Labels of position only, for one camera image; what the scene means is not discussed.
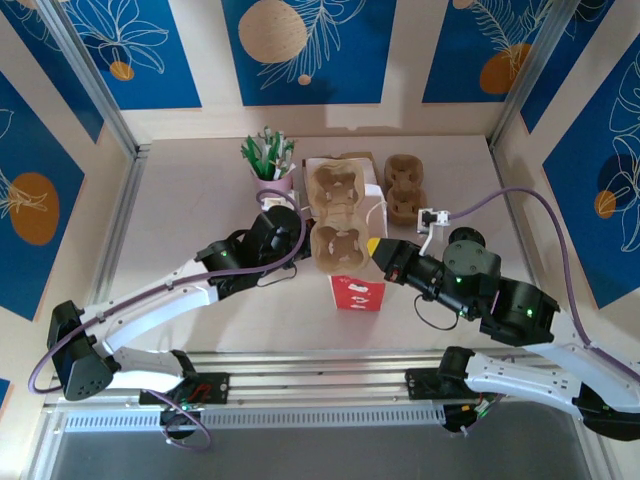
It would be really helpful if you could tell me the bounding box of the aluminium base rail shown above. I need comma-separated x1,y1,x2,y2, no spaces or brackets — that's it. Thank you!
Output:
42,349,596,412

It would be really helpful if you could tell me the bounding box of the white napkin stack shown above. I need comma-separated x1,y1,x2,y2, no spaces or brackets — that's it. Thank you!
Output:
305,157,377,199

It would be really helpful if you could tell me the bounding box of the single pulp cup carrier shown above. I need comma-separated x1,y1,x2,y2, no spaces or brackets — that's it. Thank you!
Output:
308,158,375,276

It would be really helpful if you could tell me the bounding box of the right black mount plate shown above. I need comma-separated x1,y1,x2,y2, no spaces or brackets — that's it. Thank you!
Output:
402,367,499,401

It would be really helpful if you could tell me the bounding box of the left black mount plate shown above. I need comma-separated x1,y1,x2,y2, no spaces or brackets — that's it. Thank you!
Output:
138,372,231,406

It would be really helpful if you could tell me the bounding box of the white slotted cable duct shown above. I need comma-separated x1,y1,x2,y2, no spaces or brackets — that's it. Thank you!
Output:
62,407,446,434

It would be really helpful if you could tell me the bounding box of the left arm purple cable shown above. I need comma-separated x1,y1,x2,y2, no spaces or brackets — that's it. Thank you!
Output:
28,189,307,454

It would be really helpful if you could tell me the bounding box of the red white paper bag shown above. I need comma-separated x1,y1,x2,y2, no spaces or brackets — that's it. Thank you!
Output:
327,182,390,312

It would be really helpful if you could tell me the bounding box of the aluminium frame post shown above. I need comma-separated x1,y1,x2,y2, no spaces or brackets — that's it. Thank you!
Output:
489,0,584,149
37,0,139,156

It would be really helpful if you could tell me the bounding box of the pink holder cup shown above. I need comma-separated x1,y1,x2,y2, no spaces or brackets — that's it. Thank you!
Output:
251,173,296,201

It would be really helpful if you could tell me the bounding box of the green white stick bundle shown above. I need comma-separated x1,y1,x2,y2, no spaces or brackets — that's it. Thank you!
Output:
241,127,297,181

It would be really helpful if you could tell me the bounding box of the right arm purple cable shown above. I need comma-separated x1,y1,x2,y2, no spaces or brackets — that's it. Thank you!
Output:
448,186,640,437

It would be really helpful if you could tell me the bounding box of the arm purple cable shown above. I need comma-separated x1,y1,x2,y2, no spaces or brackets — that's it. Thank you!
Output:
28,189,307,454
448,186,640,437

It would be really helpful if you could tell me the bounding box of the black mount plate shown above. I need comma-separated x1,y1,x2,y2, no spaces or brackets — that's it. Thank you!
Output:
138,372,231,406
402,367,499,401

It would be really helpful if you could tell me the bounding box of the brown cardboard box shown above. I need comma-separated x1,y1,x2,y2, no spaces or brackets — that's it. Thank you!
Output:
301,151,380,201

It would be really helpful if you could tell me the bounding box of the aluminium side rail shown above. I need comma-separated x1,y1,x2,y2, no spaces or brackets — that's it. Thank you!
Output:
74,143,151,371

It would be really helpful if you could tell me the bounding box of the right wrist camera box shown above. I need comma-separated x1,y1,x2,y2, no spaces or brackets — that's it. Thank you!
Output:
416,206,454,256

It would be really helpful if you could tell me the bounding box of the pulp cup carrier stack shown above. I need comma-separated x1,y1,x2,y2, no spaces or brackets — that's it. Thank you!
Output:
383,153,429,226

